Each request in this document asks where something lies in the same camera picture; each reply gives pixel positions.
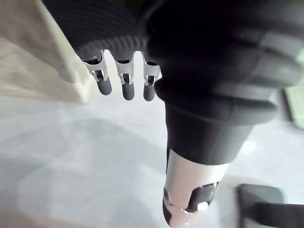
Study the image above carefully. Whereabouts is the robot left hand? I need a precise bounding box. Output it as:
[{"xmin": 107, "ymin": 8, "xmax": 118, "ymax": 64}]
[{"xmin": 41, "ymin": 0, "xmax": 304, "ymax": 228}]

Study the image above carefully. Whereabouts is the dark robot foot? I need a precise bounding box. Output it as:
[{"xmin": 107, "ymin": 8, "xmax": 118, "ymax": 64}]
[{"xmin": 237, "ymin": 183, "xmax": 304, "ymax": 228}]

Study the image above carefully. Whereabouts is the green panel with dark frame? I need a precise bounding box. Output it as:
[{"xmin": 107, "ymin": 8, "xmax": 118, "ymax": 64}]
[{"xmin": 281, "ymin": 82, "xmax": 304, "ymax": 131}]

